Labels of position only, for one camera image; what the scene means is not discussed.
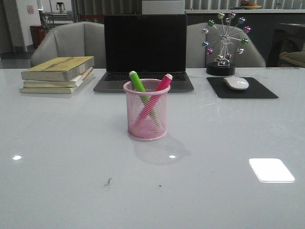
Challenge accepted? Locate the green highlighter pen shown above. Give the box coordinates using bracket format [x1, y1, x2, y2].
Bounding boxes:
[129, 70, 161, 127]

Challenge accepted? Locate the pink highlighter pen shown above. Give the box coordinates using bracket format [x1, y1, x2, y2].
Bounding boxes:
[134, 73, 173, 127]

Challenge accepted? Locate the pink mesh pen holder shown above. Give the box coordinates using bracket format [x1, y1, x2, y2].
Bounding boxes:
[123, 79, 171, 141]

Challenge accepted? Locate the grey laptop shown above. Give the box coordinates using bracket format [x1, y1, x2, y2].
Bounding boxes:
[93, 14, 194, 93]

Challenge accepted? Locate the middle white book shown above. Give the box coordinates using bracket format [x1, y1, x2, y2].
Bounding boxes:
[23, 67, 93, 88]

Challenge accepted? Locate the white computer mouse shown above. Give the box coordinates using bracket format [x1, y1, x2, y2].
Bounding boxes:
[224, 76, 249, 90]

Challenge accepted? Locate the left grey chair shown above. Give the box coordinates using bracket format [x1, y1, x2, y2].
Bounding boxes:
[30, 21, 106, 68]

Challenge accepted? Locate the grey chair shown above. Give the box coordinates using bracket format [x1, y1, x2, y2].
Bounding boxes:
[186, 22, 265, 68]
[30, 21, 106, 68]

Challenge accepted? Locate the top yellow book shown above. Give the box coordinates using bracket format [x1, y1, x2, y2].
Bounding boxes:
[21, 56, 94, 81]

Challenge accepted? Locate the yellow book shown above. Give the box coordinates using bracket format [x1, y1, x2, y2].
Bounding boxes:
[20, 74, 91, 94]
[21, 56, 94, 81]

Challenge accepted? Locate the right grey chair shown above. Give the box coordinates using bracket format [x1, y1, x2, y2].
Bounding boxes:
[186, 22, 265, 68]

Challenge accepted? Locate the black mouse pad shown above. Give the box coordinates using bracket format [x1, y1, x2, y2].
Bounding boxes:
[207, 76, 278, 99]

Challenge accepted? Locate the ferris wheel desk toy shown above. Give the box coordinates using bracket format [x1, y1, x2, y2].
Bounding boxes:
[202, 11, 249, 76]

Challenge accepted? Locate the bottom yellow book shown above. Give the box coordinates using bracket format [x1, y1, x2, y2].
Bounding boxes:
[20, 74, 91, 94]

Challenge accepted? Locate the red bin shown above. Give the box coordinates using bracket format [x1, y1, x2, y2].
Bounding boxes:
[30, 25, 45, 49]

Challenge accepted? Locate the fruit plate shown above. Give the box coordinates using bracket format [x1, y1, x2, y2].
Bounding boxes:
[240, 0, 262, 10]

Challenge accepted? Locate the olive cushion seat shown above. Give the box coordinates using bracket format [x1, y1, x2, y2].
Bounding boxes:
[279, 52, 305, 68]

